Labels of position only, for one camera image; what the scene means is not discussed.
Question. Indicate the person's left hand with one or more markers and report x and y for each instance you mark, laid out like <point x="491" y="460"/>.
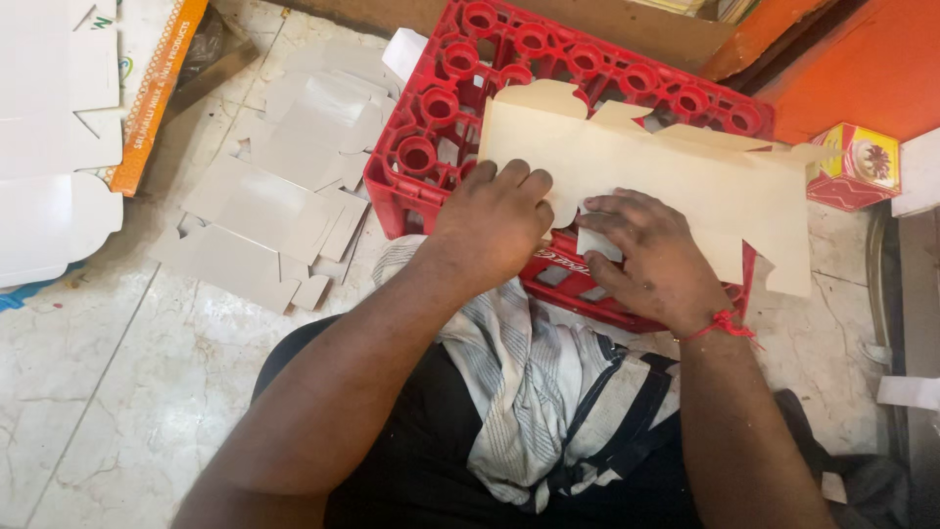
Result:
<point x="488" y="228"/>

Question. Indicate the person's right hand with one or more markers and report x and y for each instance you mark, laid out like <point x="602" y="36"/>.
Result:
<point x="661" y="264"/>

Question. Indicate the beige cardboard box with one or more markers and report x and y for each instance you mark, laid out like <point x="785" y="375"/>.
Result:
<point x="683" y="184"/>

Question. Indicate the red wrist thread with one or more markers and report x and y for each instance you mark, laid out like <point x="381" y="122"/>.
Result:
<point x="723" y="323"/>

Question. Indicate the red plastic bottle crate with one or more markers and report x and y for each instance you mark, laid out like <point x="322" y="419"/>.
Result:
<point x="448" y="117"/>

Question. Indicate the grey striped cloth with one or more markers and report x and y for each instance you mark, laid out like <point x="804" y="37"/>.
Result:
<point x="521" y="382"/>

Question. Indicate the white paper piece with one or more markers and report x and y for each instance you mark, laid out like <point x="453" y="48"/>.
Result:
<point x="404" y="51"/>

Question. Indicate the pile of grey cardboard blanks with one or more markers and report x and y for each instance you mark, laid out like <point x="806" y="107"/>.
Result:
<point x="279" y="206"/>

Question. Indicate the red and yellow small box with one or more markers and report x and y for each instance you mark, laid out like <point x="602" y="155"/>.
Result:
<point x="855" y="165"/>

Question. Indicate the brown cardboard carton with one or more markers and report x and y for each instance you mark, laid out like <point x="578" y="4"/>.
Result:
<point x="631" y="29"/>

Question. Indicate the person's black clothing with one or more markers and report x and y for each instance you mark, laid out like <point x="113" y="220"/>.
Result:
<point x="426" y="470"/>

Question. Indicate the stack of papers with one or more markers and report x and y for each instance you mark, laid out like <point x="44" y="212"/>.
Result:
<point x="705" y="7"/>

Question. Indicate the white box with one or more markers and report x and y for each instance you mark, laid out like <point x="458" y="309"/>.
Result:
<point x="918" y="173"/>

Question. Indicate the orange furniture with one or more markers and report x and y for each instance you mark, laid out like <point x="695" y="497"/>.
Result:
<point x="859" y="66"/>

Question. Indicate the white paper strip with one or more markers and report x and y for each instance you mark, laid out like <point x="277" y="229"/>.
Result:
<point x="910" y="393"/>

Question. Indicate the black plastic bag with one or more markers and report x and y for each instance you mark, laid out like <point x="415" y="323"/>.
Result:
<point x="209" y="55"/>

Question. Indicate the orange-edged printed carton sheet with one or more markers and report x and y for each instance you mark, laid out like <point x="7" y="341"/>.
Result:
<point x="150" y="88"/>

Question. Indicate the stack of white box blanks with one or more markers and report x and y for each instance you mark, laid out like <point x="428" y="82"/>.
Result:
<point x="51" y="132"/>

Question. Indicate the blue sheet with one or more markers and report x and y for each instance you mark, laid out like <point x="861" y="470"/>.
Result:
<point x="22" y="297"/>

